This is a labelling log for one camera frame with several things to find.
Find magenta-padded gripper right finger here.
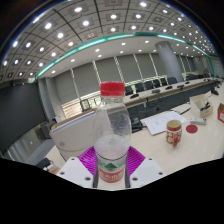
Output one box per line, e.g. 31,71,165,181
123,145,167,189

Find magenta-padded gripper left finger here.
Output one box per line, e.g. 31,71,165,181
55,145,99,189

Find clear red-capped water bottle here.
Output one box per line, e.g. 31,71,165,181
92,81,133,184

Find black flat device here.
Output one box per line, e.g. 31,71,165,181
34,157,53,169

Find large white cardboard box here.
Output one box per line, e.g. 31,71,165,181
49,109,101,161

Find red and cream mug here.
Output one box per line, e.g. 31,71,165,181
165,119,184,148

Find grey box monitor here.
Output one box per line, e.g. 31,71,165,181
39,121,56,140

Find white paper sheets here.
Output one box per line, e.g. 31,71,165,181
140,110,189,136

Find white power strip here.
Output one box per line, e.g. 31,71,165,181
189,117,208,126

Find long curved conference desk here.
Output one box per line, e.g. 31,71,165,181
124,78,221,118

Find row of desk microphones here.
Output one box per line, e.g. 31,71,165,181
129,79,191,99

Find row of black office chairs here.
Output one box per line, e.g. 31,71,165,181
123,76,179,97

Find small open white box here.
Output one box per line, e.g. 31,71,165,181
189,94,214,119

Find open red-lidded cardboard box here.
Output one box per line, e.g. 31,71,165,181
217,102,224,124

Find black desk microphone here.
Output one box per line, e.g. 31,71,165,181
210,87,221,97

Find round ceiling lights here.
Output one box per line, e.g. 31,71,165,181
0,0,218,76

